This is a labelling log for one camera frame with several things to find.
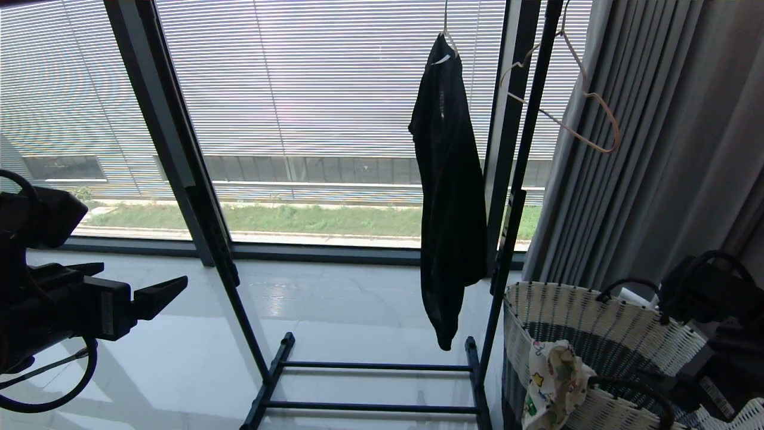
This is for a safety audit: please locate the black cable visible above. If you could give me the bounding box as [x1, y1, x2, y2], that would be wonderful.
[0, 337, 99, 414]

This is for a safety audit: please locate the grey curtain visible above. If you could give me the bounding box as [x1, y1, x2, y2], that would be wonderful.
[522, 0, 764, 299]

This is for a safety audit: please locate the white laundry basket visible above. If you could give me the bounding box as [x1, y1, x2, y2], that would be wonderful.
[503, 278, 764, 430]

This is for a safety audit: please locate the window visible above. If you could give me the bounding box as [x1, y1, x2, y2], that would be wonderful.
[0, 0, 594, 266]

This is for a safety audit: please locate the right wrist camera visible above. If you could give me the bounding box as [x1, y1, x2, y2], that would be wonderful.
[660, 250, 757, 326]

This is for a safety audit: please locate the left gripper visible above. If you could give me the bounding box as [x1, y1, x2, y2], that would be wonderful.
[0, 262, 189, 372]

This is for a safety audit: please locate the pink clothes hanger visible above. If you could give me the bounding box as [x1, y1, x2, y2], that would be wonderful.
[431, 0, 460, 65]
[498, 0, 621, 154]

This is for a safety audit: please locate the cream printed garment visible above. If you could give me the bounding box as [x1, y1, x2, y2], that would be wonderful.
[522, 339, 597, 430]

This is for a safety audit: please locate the black clothes rack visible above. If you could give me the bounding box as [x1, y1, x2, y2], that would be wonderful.
[134, 0, 565, 430]

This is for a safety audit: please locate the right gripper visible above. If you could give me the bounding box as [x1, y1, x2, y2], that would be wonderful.
[677, 325, 764, 419]

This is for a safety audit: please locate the black garment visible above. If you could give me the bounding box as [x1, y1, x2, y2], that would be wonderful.
[409, 33, 489, 352]

